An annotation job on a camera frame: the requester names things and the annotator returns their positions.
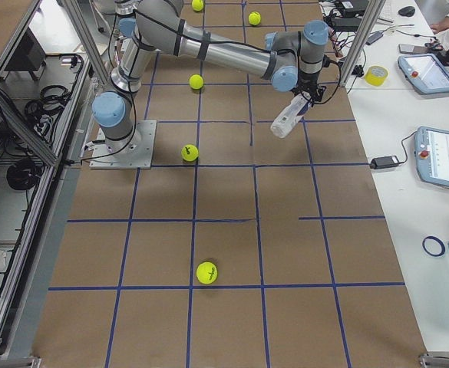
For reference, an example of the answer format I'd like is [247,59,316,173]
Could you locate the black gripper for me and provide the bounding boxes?
[292,84,326,106]

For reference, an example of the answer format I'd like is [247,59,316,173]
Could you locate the clear tennis ball can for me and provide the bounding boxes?
[270,94,311,139]

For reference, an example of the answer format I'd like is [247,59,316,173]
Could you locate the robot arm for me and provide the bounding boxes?
[91,1,328,168]

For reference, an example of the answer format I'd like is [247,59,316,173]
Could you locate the tennis ball near gripper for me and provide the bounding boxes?
[248,11,262,26]

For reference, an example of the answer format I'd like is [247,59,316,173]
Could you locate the centre tennis ball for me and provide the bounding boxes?
[188,74,204,90]

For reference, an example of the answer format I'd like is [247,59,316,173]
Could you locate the tennis ball right side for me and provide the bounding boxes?
[181,144,199,163]

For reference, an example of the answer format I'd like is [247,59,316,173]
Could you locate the tennis ball far left corner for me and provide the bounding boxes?
[191,0,205,12]

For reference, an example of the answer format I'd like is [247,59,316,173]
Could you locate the near foreground tennis ball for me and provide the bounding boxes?
[196,261,218,285]

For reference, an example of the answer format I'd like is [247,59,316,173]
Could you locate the yellow tape roll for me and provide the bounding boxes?
[365,65,388,87]

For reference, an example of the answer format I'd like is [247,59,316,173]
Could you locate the black power adapter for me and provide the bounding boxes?
[369,156,401,169]

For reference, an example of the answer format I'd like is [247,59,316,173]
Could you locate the black smartphone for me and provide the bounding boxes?
[398,44,428,54]

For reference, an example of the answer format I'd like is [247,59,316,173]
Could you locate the blue teach pendant far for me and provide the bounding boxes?
[398,54,449,95]

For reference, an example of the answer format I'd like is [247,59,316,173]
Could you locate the blue teach pendant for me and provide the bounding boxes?
[414,126,449,188]
[398,54,449,95]

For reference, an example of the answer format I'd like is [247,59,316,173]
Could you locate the blue teach pendant near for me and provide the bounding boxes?
[414,126,449,188]

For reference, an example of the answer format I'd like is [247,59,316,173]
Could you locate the aluminium frame post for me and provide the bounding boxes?
[339,0,385,87]

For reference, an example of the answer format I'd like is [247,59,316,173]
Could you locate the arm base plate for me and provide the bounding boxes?
[89,120,157,169]

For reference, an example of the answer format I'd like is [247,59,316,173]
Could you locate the blue tape ring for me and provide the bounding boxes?
[422,235,447,258]

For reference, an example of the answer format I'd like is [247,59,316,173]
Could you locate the coiled black cables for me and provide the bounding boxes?
[6,159,41,192]

